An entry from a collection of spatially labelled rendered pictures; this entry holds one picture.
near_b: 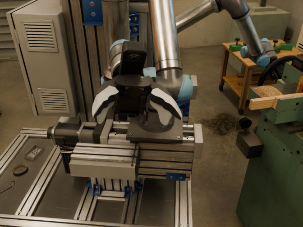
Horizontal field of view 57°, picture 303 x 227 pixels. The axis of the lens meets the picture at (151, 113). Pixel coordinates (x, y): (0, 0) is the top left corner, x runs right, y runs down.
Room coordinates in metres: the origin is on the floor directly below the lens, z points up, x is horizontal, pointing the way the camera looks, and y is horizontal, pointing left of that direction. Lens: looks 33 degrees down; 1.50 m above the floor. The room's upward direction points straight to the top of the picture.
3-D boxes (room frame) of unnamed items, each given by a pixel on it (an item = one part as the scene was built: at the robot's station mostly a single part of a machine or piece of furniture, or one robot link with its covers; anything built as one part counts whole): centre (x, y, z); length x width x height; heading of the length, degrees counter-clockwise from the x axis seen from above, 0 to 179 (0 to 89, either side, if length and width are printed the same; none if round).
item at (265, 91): (1.06, -0.51, 0.91); 0.12 x 0.09 x 0.03; 13
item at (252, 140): (1.11, -0.50, 0.58); 0.12 x 0.08 x 0.08; 13
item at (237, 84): (2.54, -1.08, 0.32); 0.66 x 0.57 x 0.64; 101
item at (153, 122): (0.96, -0.02, 0.87); 0.15 x 0.15 x 0.10
